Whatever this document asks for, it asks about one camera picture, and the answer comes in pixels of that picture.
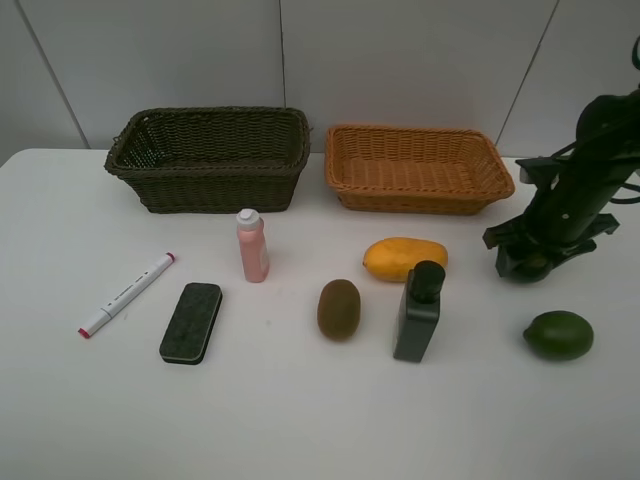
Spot brown kiwi fruit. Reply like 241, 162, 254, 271
316, 279, 361, 341

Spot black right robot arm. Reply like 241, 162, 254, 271
483, 91, 639, 283

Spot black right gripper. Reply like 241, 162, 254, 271
483, 185, 620, 282

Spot dark green square bottle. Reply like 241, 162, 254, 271
393, 260, 446, 363

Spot dark brown wicker basket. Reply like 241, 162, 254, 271
105, 106, 310, 214

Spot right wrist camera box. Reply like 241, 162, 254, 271
516, 157, 562, 188

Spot green lime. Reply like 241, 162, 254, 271
522, 311, 594, 361

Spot white marker red caps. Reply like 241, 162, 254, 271
78, 252, 176, 339

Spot orange wicker basket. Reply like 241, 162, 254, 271
325, 125, 515, 215

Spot yellow mango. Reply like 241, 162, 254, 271
363, 237, 448, 283

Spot dark green mangosteen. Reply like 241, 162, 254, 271
511, 252, 553, 283

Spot black felt board eraser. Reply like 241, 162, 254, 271
159, 282, 223, 365

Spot pink bottle white cap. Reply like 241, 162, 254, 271
236, 208, 270, 283

